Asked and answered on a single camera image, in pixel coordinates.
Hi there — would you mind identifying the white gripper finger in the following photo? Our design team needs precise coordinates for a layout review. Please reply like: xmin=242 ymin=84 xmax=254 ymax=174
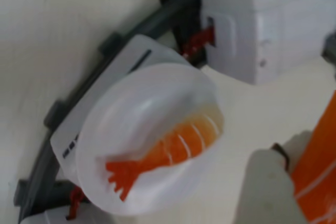
xmin=248 ymin=142 xmax=306 ymax=224

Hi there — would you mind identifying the white Shinkansen toy locomotive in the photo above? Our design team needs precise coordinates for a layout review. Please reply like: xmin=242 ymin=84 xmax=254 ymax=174
xmin=201 ymin=0 xmax=336 ymax=86

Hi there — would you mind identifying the orange shrimp toy sushi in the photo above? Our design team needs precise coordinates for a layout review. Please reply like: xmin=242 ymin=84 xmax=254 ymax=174
xmin=104 ymin=103 xmax=225 ymax=201

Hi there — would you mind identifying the white round plastic plate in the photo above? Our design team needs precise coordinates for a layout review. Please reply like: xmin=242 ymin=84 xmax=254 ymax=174
xmin=75 ymin=62 xmax=225 ymax=217

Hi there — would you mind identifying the grey circular toy track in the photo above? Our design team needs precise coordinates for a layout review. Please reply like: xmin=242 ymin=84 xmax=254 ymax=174
xmin=14 ymin=0 xmax=336 ymax=223

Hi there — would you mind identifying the orange salmon toy sushi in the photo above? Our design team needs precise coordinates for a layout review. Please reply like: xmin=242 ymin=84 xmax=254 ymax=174
xmin=291 ymin=98 xmax=336 ymax=224

